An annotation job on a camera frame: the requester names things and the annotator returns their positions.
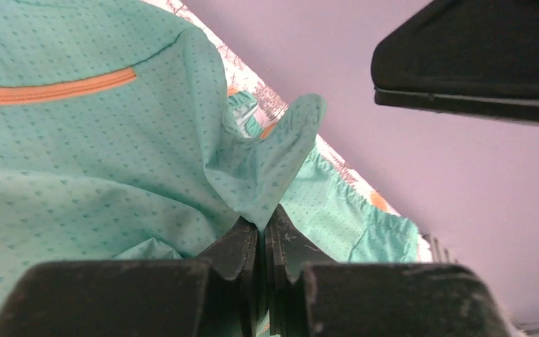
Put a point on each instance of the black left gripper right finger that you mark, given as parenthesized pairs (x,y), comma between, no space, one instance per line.
(310,294)

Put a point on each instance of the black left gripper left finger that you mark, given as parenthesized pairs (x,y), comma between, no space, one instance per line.
(211,294)

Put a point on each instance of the orange and teal jacket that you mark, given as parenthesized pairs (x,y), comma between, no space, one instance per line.
(119,139)

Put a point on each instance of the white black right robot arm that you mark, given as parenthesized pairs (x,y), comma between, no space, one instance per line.
(477,58)

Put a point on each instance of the floral patterned table cloth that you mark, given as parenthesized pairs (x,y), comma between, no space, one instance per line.
(269,100)

